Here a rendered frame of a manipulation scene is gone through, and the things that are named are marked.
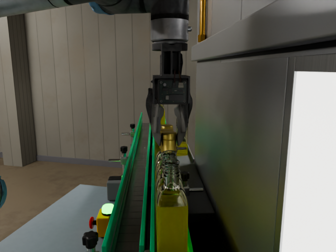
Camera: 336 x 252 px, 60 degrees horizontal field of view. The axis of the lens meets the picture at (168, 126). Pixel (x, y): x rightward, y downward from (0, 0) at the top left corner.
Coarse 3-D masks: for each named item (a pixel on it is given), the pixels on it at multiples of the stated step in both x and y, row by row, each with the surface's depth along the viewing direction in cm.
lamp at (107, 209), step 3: (105, 204) 98; (108, 204) 98; (111, 204) 98; (102, 207) 97; (105, 207) 97; (108, 207) 97; (111, 207) 97; (102, 210) 97; (105, 210) 96; (108, 210) 96; (111, 210) 97; (102, 213) 97; (105, 213) 96; (108, 213) 96
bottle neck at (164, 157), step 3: (165, 150) 59; (168, 150) 60; (171, 150) 59; (162, 153) 58; (165, 153) 57; (168, 153) 57; (171, 153) 57; (174, 153) 58; (162, 156) 58; (165, 156) 58; (168, 156) 57; (171, 156) 57; (174, 156) 58; (162, 159) 58; (162, 162) 59; (162, 165) 58; (162, 168) 59; (162, 171) 59; (162, 174) 59
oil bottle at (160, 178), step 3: (159, 177) 59; (162, 177) 59; (180, 177) 60; (156, 180) 60; (159, 180) 58; (162, 180) 58; (180, 180) 58; (156, 183) 59; (159, 183) 58; (162, 183) 57; (180, 183) 58; (156, 186) 58; (159, 186) 57; (183, 186) 58; (156, 189) 58
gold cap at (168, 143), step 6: (162, 132) 63; (168, 132) 63; (174, 132) 63; (162, 138) 63; (168, 138) 62; (174, 138) 63; (162, 144) 63; (168, 144) 63; (174, 144) 63; (162, 150) 63; (174, 150) 63
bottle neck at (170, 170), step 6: (168, 162) 52; (174, 162) 52; (168, 168) 52; (174, 168) 52; (168, 174) 52; (174, 174) 52; (168, 180) 52; (174, 180) 52; (168, 186) 52; (174, 186) 52
